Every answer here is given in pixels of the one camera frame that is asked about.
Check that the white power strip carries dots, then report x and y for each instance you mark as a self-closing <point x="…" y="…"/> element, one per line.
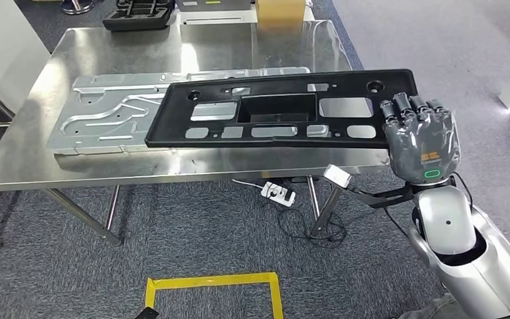
<point x="278" y="193"/>

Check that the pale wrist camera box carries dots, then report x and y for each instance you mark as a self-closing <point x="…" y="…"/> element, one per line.
<point x="337" y="175"/>

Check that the white table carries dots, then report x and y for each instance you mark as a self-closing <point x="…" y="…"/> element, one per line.
<point x="220" y="17"/>

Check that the white cabinet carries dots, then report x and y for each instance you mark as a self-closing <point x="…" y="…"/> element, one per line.
<point x="4" y="48"/>

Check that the cardboard box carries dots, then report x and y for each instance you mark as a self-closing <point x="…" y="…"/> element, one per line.
<point x="280" y="13"/>

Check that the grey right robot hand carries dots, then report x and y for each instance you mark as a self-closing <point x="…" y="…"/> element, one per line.
<point x="422" y="141"/>

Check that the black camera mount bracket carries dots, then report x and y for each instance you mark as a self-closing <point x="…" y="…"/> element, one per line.
<point x="382" y="200"/>

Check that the stainless steel workbench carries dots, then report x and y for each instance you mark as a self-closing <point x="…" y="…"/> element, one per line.
<point x="105" y="48"/>

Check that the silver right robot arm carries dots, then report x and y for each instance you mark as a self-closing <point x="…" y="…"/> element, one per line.
<point x="446" y="220"/>

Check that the black foam case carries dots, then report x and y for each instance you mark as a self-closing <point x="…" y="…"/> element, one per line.
<point x="138" y="17"/>

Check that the long black plastic part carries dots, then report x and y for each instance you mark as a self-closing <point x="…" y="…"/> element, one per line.
<point x="171" y="119"/>

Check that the stamped metal panel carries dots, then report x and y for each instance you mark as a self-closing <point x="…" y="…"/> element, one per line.
<point x="105" y="119"/>

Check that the chrome stanchion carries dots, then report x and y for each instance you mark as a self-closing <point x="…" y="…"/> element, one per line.
<point x="77" y="6"/>

